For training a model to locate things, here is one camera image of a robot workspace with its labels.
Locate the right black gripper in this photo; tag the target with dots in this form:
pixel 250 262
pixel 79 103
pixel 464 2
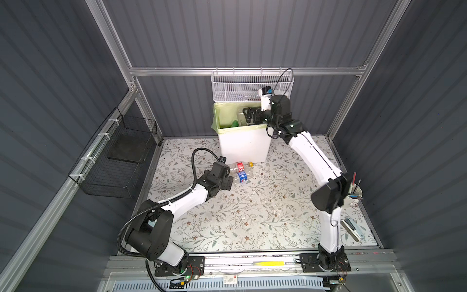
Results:
pixel 256 111

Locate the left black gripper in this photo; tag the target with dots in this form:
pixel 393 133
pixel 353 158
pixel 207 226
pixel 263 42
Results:
pixel 227 182

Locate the clear bottle red label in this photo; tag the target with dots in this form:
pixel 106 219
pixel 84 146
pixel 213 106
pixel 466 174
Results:
pixel 241 167

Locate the clear bottle watermelon label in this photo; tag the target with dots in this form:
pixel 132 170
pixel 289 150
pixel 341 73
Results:
pixel 241 119

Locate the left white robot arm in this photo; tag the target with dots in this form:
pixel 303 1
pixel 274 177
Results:
pixel 147 233

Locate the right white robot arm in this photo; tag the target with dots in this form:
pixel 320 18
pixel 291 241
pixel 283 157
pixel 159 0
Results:
pixel 275 113

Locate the green bin liner bag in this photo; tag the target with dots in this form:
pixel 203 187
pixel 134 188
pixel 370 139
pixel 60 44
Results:
pixel 225 113

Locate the white plastic trash bin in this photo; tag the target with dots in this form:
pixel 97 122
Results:
pixel 244 144

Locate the clear bottle blue cap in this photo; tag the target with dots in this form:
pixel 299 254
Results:
pixel 241 177

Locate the pens in cup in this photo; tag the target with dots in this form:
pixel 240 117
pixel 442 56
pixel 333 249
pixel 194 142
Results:
pixel 355 182

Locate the white paper cup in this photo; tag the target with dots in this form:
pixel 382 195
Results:
pixel 349 201

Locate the stapler on table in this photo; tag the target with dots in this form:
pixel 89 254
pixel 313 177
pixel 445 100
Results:
pixel 353 229

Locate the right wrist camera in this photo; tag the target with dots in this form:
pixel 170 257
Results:
pixel 265 94

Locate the white wire mesh basket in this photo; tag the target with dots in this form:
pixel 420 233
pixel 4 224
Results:
pixel 250 87

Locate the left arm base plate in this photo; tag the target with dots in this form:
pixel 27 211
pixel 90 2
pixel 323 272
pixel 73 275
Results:
pixel 190 265

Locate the yellow marker on rail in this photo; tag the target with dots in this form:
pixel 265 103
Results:
pixel 269 263

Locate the black wire mesh basket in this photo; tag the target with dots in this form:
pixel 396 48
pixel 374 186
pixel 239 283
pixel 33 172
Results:
pixel 119 157

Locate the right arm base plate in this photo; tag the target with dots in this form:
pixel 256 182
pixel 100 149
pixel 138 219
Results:
pixel 324 262

